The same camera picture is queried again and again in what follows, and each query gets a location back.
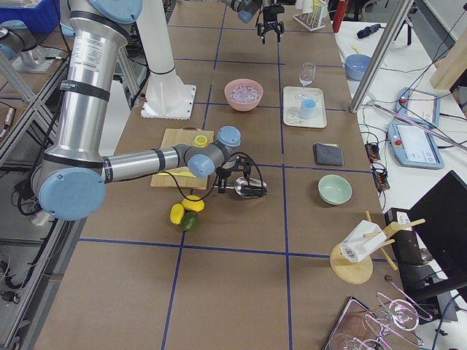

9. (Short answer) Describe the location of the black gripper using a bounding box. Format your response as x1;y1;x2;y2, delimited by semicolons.
215;155;252;193
257;5;284;44

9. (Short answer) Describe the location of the metal ice scoop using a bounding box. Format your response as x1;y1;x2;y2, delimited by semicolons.
217;176;268;198

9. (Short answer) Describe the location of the pile of clear ice cubes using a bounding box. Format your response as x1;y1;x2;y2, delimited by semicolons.
227;84;262;104

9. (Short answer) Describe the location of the pink bowl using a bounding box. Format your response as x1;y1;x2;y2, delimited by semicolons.
224;79;263;112

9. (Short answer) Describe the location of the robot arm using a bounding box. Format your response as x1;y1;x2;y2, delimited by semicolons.
31;1;241;221
221;0;285;44

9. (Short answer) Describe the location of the light blue cup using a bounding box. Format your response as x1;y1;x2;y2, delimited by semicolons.
300;98;316;120

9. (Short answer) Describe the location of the lemon slice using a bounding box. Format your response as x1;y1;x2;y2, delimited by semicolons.
192;135;208;148

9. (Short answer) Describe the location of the yellow plastic knife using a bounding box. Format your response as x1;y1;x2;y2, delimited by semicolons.
156;171;196;178

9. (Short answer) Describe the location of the clear wine glass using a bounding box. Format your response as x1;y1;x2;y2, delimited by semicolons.
296;62;316;102

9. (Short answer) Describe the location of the yellow lemon upper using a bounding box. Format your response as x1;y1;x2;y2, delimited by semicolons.
181;195;205;212

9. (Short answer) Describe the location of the yellow lemon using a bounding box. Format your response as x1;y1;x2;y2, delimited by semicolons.
169;203;185;225
181;195;205;212

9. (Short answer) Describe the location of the wooden cutting board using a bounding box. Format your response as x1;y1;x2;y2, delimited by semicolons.
150;128;215;190

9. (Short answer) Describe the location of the red cylinder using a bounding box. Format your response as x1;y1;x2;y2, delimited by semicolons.
332;0;348;33

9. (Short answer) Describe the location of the green lime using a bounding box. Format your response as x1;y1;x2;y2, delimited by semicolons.
180;211;198;232

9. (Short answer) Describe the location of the yellow lemon lower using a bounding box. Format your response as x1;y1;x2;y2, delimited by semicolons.
169;203;185;225

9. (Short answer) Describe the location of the cream bear tray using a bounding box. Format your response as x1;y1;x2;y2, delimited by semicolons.
283;86;327;128

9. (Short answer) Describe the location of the grey folded cloth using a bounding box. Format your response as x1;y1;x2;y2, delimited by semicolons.
313;143;344;166

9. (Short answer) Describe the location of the blue bowl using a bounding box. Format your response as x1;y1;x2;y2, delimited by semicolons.
344;54;371;81

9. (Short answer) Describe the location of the green bowl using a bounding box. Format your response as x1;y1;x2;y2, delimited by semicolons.
318;174;352;206

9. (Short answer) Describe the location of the wooden stand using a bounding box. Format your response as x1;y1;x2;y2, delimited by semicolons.
330;211;425;284

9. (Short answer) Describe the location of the teach pendant far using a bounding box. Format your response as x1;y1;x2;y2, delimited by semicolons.
396;87;440;127

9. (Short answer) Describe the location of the teach pendant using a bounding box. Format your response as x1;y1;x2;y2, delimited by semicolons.
396;87;440;127
387;122;444;169

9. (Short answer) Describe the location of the teach pendant near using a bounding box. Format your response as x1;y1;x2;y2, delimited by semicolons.
387;122;444;169

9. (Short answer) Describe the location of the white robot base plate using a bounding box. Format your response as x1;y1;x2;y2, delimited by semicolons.
141;82;196;120

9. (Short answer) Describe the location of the aluminium frame post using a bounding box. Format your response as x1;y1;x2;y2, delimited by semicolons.
350;0;413;113

